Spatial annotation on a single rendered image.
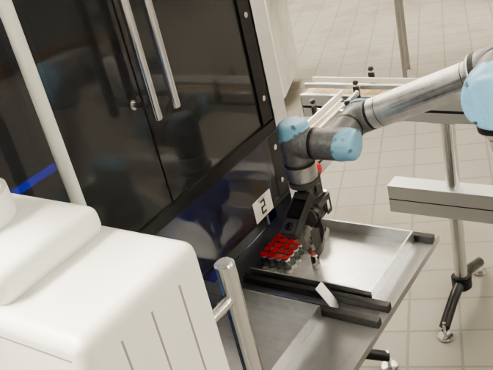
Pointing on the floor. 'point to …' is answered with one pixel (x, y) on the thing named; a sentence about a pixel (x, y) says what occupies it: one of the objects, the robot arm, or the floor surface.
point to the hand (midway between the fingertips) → (312, 252)
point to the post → (258, 14)
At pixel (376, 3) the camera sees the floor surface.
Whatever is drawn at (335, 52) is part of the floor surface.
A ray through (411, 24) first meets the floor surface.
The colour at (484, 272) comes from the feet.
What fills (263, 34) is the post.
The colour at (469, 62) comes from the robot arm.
